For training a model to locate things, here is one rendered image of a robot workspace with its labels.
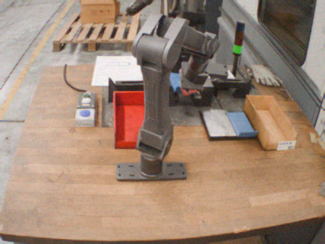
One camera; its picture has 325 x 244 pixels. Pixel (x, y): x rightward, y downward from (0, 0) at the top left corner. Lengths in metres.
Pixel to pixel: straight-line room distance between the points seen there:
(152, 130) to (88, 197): 0.25
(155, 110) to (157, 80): 0.09
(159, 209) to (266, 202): 0.31
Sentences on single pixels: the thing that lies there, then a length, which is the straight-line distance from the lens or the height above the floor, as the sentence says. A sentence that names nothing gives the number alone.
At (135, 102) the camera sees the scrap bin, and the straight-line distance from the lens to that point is 1.31.
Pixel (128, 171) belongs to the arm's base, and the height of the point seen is 0.91.
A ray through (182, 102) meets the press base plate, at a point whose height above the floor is 0.90.
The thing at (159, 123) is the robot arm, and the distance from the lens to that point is 0.90.
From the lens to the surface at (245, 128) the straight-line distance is 1.24.
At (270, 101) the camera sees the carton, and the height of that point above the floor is 0.95.
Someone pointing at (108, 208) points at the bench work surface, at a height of 0.90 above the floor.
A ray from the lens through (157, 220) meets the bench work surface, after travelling 0.91.
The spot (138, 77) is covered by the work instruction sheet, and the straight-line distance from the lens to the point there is 1.51.
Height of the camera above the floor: 1.59
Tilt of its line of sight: 34 degrees down
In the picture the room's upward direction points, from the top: 5 degrees clockwise
